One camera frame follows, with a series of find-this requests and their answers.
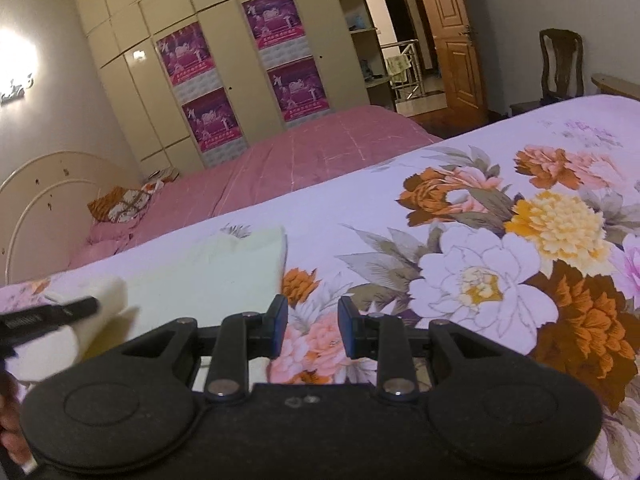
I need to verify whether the wooden table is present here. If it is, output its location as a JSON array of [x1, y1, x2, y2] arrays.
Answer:
[[590, 73, 640, 102]]

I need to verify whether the cream rounded headboard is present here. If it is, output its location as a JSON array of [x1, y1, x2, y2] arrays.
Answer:
[[0, 151, 144, 286]]

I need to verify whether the green cloth on railing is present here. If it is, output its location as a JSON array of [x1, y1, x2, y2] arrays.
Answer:
[[385, 55, 412, 84]]

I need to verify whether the open shelf unit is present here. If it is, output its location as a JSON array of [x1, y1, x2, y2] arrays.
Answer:
[[325, 0, 397, 112]]

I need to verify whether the cream wardrobe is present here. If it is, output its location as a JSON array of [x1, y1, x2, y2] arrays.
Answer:
[[70, 0, 372, 172]]

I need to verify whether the orange patterned pillow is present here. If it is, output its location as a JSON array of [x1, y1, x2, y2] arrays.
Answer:
[[87, 180, 166, 224]]

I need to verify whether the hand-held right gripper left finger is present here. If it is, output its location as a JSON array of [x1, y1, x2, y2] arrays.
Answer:
[[119, 294, 290, 404]]

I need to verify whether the floral lilac bedsheet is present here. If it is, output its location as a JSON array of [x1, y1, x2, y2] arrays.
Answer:
[[0, 94, 640, 480]]

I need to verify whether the wooden door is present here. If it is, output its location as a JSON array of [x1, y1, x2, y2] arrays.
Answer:
[[410, 0, 489, 129]]

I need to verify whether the purple wall poster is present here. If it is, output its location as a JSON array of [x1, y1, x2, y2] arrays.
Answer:
[[155, 22, 210, 87], [266, 56, 332, 123], [181, 87, 246, 155], [242, 0, 307, 51]]

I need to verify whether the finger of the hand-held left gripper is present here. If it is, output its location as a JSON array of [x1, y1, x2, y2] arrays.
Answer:
[[42, 296, 100, 320]]

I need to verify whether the pink striped bedspread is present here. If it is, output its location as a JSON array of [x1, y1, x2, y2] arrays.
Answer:
[[67, 105, 444, 272]]

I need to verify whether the dark wooden chair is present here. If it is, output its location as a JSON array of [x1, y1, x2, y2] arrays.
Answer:
[[510, 28, 586, 117]]

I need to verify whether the person's left hand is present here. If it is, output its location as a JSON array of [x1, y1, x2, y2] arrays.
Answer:
[[0, 374, 34, 469]]

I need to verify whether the metal stair railing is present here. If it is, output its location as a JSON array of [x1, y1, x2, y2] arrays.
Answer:
[[381, 38, 427, 104]]

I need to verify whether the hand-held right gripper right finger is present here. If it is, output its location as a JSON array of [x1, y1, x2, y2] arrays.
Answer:
[[337, 295, 506, 404]]

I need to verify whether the pale green garment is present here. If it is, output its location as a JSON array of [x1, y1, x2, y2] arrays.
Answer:
[[9, 225, 290, 396]]

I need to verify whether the wall lamp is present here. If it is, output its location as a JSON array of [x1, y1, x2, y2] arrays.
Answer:
[[0, 25, 42, 106]]

